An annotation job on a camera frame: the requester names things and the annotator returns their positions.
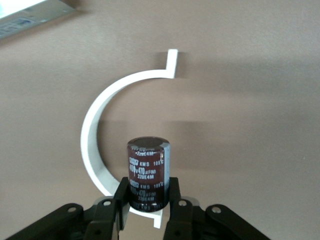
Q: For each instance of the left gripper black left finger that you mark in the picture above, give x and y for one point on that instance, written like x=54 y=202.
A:
x=105 y=220

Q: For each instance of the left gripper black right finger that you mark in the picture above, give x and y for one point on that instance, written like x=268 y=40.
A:
x=190 y=220

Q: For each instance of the short dark capacitor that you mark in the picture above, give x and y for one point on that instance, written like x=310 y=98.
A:
x=147 y=175

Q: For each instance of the brown table cover mat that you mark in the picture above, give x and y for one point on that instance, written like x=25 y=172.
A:
x=250 y=125

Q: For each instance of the white curved bracket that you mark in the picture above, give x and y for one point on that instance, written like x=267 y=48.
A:
x=88 y=140

